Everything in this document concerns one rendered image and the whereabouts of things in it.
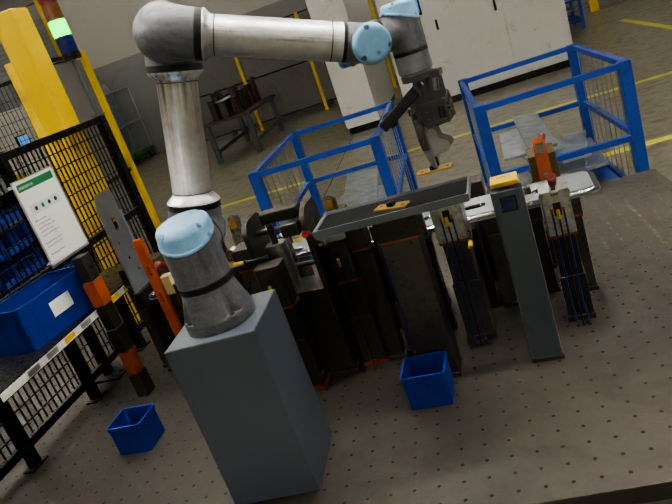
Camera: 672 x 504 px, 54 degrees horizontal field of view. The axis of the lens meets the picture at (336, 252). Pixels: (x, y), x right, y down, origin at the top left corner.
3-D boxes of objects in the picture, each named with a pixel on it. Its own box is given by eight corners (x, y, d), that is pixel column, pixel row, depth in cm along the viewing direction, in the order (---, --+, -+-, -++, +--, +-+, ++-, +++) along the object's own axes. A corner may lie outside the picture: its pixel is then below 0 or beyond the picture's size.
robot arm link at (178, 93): (170, 272, 141) (128, 2, 124) (178, 251, 155) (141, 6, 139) (226, 266, 142) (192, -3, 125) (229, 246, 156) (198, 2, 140)
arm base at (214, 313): (245, 327, 130) (227, 284, 127) (178, 344, 134) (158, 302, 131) (262, 295, 144) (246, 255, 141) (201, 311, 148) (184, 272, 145)
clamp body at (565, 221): (592, 302, 175) (564, 176, 164) (599, 324, 165) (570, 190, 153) (564, 308, 178) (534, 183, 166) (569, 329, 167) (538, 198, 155)
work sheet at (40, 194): (89, 243, 240) (51, 164, 231) (53, 268, 220) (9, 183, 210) (85, 244, 241) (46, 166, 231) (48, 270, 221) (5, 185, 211)
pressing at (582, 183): (590, 168, 185) (589, 163, 185) (604, 192, 165) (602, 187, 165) (174, 272, 227) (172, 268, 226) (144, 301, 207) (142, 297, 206)
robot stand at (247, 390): (320, 490, 140) (253, 331, 128) (235, 506, 145) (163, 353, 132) (332, 432, 159) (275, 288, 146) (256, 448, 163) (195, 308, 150)
